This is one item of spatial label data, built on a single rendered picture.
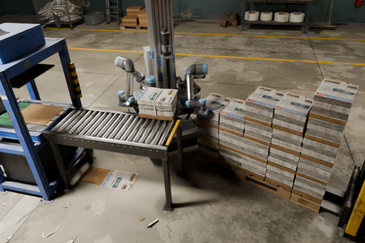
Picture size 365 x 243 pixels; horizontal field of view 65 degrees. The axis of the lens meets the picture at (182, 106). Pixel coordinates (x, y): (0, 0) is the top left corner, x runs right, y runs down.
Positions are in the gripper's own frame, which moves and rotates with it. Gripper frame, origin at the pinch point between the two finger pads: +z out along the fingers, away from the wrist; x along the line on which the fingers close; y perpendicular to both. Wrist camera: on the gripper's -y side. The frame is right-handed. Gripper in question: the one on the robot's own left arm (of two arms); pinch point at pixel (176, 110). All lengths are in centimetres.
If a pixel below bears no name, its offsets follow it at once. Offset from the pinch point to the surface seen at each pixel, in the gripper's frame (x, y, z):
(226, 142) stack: 3, -33, -57
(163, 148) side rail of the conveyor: 67, 0, -6
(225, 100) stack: -26, 4, -51
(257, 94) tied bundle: -4, 27, -85
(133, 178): 34, -79, 48
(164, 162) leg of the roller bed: 68, -15, -6
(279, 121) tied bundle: 23, 14, -107
